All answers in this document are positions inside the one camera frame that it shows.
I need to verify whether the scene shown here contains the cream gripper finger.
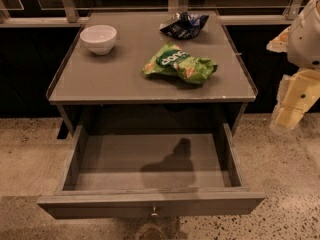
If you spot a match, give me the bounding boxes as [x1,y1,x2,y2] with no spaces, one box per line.
[266,27,289,53]
[270,68,320,131]

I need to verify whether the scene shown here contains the green rice chip bag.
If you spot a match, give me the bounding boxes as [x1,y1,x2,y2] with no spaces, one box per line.
[142,42,218,85]

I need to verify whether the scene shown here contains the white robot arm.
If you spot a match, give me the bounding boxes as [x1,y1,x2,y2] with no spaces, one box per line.
[266,0,320,133]

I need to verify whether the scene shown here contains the dark blue chip bag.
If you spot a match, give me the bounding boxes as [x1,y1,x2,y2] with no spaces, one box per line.
[159,11,209,40]

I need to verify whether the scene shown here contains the grey wooden drawer cabinet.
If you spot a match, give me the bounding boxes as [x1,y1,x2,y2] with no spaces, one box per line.
[47,12,257,133]

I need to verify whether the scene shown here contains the open grey top drawer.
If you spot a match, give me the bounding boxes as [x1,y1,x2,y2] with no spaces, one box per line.
[37,124,265,219]

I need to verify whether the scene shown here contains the small metal drawer knob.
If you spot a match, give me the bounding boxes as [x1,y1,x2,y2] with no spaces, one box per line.
[150,206,159,217]

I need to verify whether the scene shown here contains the white ceramic bowl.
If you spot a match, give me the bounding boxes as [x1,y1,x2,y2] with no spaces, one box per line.
[80,25,117,55]

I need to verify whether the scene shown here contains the metal railing frame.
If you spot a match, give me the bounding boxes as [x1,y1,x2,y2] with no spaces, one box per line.
[0,0,309,28]

